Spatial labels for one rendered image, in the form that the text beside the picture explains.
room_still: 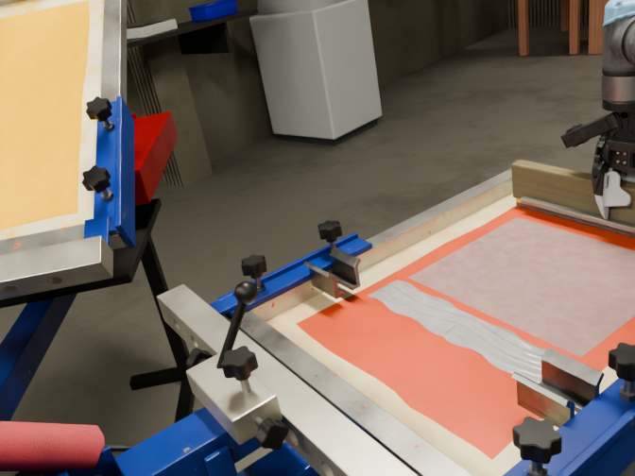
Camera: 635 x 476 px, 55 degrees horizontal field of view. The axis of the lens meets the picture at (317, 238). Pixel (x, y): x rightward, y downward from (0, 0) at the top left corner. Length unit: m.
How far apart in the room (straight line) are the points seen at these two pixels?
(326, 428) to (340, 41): 4.50
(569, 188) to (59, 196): 0.93
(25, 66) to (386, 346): 0.98
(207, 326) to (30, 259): 0.29
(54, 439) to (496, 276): 0.72
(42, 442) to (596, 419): 0.59
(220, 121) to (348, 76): 1.16
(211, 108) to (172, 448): 4.70
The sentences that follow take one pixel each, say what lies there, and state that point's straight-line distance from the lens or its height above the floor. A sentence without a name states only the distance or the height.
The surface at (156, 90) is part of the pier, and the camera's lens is 4.72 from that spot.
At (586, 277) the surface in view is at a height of 0.95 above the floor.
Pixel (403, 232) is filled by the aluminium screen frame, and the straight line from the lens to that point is 1.18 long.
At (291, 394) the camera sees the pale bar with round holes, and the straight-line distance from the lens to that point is 0.74.
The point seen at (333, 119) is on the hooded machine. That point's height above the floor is 0.24.
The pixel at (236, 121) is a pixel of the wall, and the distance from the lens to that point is 5.49.
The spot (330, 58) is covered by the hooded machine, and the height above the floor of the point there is 0.71.
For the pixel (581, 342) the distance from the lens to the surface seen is 0.93.
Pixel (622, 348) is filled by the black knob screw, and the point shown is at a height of 1.06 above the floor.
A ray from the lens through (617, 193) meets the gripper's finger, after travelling 1.15.
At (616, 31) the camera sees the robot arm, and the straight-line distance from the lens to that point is 1.06.
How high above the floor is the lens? 1.51
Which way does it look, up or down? 25 degrees down
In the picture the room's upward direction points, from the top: 11 degrees counter-clockwise
